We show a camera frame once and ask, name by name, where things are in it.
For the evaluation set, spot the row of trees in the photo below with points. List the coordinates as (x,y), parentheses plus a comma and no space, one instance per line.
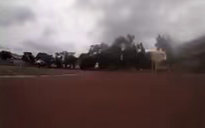
(116,55)

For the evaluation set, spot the red sports court ground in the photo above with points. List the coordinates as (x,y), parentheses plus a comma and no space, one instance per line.
(100,100)

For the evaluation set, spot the pale yellow building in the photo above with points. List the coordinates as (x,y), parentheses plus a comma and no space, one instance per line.
(157,58)

